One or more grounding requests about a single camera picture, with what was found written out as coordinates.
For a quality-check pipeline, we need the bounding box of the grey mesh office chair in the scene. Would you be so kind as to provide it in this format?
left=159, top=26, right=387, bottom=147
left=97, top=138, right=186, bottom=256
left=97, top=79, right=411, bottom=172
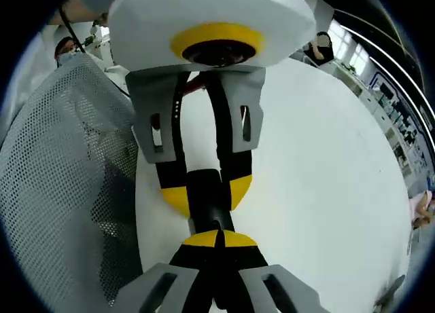
left=0, top=53, right=145, bottom=309

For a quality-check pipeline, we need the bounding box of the blue framed display wall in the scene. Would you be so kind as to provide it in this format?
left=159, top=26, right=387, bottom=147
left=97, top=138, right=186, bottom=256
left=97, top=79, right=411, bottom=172
left=365, top=67, right=435, bottom=181

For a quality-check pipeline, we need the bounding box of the black cable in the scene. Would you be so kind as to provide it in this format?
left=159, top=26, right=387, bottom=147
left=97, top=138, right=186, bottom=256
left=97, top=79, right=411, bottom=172
left=58, top=5, right=132, bottom=97

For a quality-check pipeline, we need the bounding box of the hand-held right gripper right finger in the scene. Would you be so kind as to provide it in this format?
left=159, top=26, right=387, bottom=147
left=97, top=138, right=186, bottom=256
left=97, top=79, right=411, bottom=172
left=217, top=229, right=329, bottom=313

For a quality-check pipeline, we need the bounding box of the person's masked head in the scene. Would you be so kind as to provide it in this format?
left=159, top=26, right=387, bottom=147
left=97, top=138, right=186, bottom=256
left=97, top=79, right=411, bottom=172
left=54, top=36, right=80, bottom=69

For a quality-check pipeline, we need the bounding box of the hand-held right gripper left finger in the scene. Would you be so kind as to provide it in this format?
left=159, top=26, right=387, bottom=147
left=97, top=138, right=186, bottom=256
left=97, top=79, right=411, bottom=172
left=111, top=229, right=222, bottom=313

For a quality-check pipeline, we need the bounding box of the white counter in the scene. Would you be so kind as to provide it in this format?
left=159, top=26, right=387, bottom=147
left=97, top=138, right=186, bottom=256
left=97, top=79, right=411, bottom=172
left=334, top=60, right=414, bottom=188

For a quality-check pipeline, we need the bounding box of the black remote control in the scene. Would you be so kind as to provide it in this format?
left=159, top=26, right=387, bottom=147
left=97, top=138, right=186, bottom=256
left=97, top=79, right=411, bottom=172
left=186, top=168, right=236, bottom=241

